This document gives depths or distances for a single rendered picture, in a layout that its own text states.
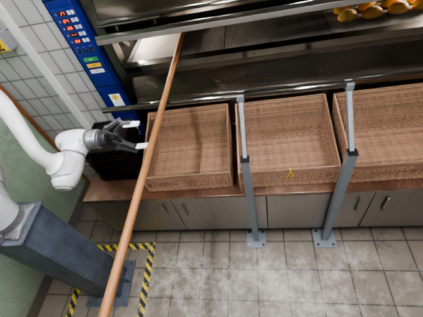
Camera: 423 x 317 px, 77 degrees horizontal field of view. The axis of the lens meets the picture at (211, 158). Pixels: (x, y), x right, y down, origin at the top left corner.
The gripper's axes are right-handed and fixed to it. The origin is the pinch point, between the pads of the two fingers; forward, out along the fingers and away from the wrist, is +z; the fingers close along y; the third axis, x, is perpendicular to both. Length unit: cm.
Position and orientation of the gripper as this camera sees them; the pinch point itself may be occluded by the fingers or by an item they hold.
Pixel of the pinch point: (142, 134)
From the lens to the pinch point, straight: 121.2
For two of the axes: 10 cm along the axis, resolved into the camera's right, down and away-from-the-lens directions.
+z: 9.8, -0.6, -1.9
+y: 1.8, 6.3, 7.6
